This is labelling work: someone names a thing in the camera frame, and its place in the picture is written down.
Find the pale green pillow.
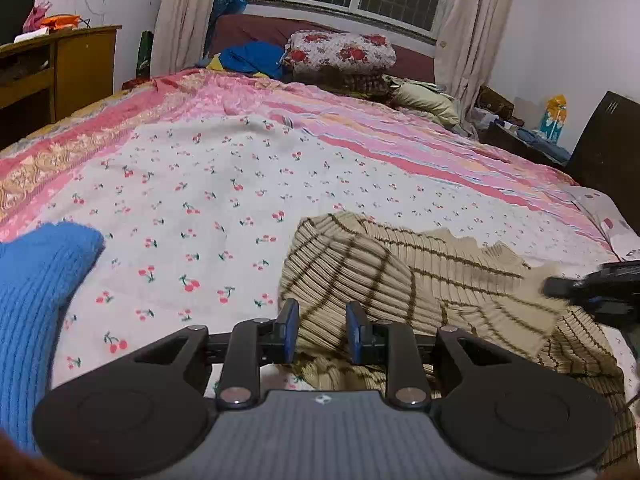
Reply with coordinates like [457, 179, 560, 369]
[385, 76, 460, 129]

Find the dark bedside table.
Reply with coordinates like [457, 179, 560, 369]
[470, 86, 570, 169]

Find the dark wooden headboard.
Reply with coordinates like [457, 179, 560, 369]
[565, 91, 640, 233]

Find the beige right curtain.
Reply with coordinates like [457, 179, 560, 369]
[435, 0, 512, 117]

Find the maroon bench cushion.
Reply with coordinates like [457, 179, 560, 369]
[205, 14, 435, 82]

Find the blue and yellow clothing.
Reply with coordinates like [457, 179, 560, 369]
[200, 41, 285, 80]

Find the blue knit folded garment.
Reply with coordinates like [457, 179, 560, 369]
[1, 222, 104, 453]

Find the pink striped blanket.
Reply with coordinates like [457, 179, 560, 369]
[1, 70, 605, 243]

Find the beige left curtain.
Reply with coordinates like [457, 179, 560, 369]
[150, 0, 214, 77]

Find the beige striped ribbed sweater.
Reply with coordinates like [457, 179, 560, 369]
[279, 211, 637, 469]

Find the orange object on desk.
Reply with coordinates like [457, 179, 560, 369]
[40, 14, 80, 30]

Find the wooden desk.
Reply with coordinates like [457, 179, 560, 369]
[0, 25, 121, 148]

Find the red floral pillow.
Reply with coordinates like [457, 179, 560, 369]
[282, 30, 397, 77]

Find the white floral pillowcase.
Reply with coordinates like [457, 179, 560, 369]
[562, 185, 640, 261]

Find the beige curtain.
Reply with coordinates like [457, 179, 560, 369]
[435, 0, 512, 117]
[150, 0, 214, 77]

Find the cherry print bed sheet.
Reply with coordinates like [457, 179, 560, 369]
[28, 116, 613, 384]

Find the blue plastic bag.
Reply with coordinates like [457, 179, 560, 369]
[204, 0, 247, 51]

